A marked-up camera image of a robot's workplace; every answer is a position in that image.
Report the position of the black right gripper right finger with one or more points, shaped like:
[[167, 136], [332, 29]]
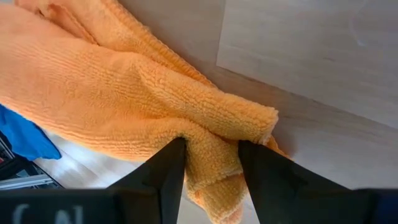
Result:
[[280, 189]]

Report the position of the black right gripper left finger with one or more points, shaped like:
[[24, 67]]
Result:
[[158, 186]]

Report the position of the orange microfiber towel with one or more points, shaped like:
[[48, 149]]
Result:
[[109, 87]]

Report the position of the blue microfiber towel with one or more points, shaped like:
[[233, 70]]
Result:
[[25, 137]]

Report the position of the silver aluminium rail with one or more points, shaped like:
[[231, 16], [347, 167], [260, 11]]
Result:
[[25, 182]]

